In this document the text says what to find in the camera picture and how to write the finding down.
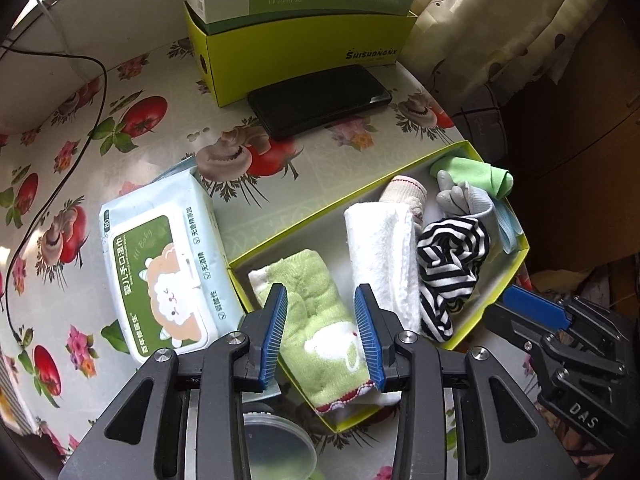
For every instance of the round clear plastic lid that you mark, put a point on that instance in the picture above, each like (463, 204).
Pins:
(280, 445)

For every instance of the black flat wallet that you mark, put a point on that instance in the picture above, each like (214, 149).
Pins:
(320, 100)

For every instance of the white dotted curtain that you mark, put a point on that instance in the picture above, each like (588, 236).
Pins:
(500, 20)

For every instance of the grey checked cloth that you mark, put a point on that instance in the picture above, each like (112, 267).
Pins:
(482, 120)

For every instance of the black white striped cloth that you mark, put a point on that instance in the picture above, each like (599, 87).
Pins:
(450, 260)

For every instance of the green fluffy towel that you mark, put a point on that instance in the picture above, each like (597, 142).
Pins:
(320, 310)

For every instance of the beige bandage roll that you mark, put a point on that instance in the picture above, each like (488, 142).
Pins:
(405, 195)

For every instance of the white towel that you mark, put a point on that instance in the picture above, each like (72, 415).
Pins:
(380, 250)

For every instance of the white ribbed sock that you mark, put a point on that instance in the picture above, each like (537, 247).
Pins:
(460, 197)

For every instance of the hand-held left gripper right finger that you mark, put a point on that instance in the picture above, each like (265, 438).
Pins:
(369, 340)

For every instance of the floral fruit print tablecloth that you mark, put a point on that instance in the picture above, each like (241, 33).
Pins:
(150, 160)

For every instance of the brown wooden cabinet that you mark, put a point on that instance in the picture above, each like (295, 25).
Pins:
(575, 160)

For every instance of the blue face mask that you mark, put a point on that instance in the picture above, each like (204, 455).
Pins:
(507, 227)

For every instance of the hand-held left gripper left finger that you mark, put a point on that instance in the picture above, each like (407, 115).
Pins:
(274, 340)

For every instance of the wet wipes pack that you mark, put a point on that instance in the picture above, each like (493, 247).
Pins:
(150, 240)

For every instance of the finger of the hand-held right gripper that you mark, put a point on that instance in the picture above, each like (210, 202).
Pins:
(537, 307)
(515, 330)

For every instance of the green microfiber cloth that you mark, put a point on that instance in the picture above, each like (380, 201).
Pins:
(475, 170)

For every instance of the yellow-green shoe box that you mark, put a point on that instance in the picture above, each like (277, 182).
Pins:
(300, 55)

